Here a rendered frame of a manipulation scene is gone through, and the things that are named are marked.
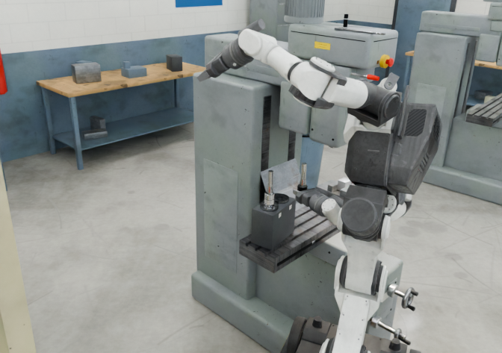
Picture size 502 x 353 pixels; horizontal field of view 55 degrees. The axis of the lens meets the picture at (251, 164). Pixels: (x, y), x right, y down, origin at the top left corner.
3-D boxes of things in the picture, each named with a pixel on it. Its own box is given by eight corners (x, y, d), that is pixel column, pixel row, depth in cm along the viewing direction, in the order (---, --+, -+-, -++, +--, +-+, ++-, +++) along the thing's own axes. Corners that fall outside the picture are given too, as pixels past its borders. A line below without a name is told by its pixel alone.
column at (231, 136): (293, 294, 341) (308, 75, 281) (246, 326, 309) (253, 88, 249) (242, 265, 373) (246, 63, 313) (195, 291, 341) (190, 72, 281)
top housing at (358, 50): (396, 64, 230) (400, 29, 224) (367, 71, 213) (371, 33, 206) (316, 51, 260) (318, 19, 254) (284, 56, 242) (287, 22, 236)
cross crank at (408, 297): (419, 306, 248) (423, 287, 244) (408, 316, 240) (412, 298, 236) (391, 292, 258) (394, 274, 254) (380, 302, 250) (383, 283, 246)
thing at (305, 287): (391, 346, 282) (406, 260, 259) (361, 377, 260) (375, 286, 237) (284, 286, 333) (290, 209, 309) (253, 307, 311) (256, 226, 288)
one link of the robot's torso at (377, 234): (379, 241, 162) (385, 207, 164) (339, 233, 166) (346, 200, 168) (381, 245, 174) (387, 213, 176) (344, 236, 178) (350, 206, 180)
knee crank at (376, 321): (412, 342, 237) (414, 333, 234) (406, 348, 233) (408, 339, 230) (373, 321, 250) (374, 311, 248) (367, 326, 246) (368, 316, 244)
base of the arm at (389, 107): (383, 136, 158) (404, 113, 161) (377, 111, 149) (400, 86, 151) (348, 119, 168) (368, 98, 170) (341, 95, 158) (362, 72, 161)
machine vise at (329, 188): (380, 210, 269) (382, 192, 265) (365, 219, 259) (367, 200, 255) (329, 189, 292) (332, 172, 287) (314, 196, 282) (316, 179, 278)
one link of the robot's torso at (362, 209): (375, 236, 149) (386, 182, 152) (335, 227, 154) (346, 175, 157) (379, 245, 175) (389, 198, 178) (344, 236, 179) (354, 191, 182)
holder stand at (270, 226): (294, 231, 244) (296, 196, 237) (271, 251, 227) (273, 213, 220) (273, 224, 250) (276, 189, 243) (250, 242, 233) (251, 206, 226)
